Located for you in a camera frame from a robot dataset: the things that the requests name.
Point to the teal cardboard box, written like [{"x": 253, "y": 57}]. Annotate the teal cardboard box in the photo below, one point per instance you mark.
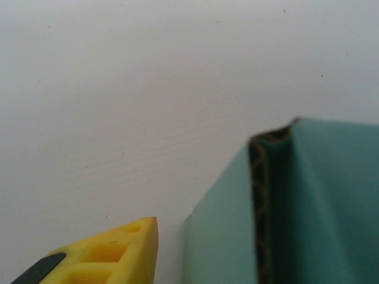
[{"x": 325, "y": 207}]

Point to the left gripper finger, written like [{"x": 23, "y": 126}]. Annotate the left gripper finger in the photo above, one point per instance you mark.
[{"x": 118, "y": 254}]

